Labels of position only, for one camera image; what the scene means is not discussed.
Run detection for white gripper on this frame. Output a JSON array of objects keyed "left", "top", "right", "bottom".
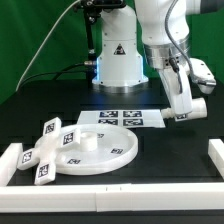
[{"left": 159, "top": 65, "right": 193, "bottom": 121}]

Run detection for white round table top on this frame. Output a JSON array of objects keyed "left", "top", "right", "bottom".
[{"left": 55, "top": 124, "right": 138, "bottom": 175}]

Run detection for white cross-shaped table base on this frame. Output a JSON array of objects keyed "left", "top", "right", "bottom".
[{"left": 17, "top": 117, "right": 81, "bottom": 185}]

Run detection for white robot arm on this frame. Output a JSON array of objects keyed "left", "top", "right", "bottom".
[{"left": 92, "top": 0, "right": 224, "bottom": 121}]

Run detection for white marker sheet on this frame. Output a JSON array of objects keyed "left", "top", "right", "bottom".
[{"left": 77, "top": 109, "right": 165, "bottom": 128}]

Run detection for white right fence bar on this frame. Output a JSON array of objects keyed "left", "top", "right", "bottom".
[{"left": 208, "top": 139, "right": 224, "bottom": 175}]

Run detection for white fence bar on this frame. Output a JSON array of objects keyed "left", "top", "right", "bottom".
[
  {"left": 0, "top": 182, "right": 224, "bottom": 213},
  {"left": 208, "top": 139, "right": 224, "bottom": 175},
  {"left": 0, "top": 143, "right": 23, "bottom": 187}
]

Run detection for white front fence bar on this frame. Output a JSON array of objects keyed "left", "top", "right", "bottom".
[{"left": 0, "top": 182, "right": 224, "bottom": 213}]

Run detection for white left fence bar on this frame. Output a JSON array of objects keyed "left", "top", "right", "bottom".
[{"left": 0, "top": 143, "right": 23, "bottom": 187}]

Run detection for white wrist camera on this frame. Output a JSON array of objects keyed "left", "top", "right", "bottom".
[{"left": 190, "top": 58, "right": 216, "bottom": 94}]

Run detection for black cable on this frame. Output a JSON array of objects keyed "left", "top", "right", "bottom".
[{"left": 16, "top": 61, "right": 98, "bottom": 93}]

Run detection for black camera stand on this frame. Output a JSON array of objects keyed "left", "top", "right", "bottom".
[{"left": 74, "top": 0, "right": 126, "bottom": 87}]

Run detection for white cable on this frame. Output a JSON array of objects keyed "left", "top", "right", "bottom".
[{"left": 15, "top": 0, "right": 83, "bottom": 92}]

